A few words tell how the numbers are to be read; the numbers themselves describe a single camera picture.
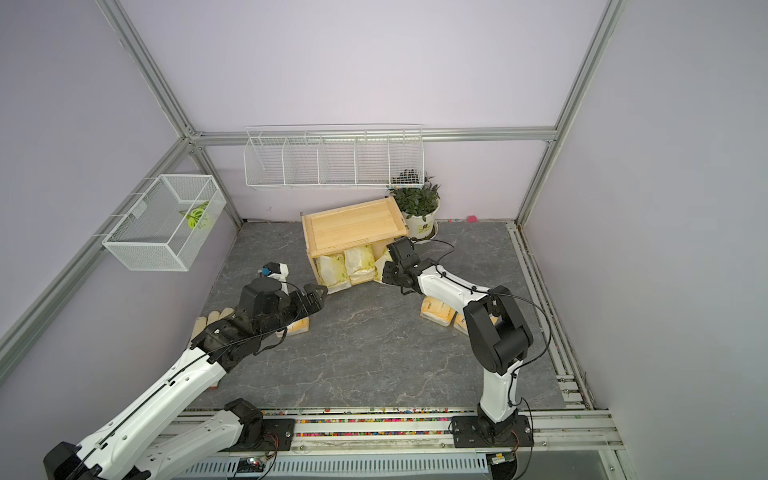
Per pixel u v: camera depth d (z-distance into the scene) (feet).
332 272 3.24
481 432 2.09
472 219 4.07
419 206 3.39
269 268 2.19
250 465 2.34
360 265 3.25
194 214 2.66
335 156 3.24
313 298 2.19
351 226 3.03
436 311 3.00
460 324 2.92
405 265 2.37
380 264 3.15
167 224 2.71
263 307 1.82
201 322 3.05
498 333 1.61
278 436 2.38
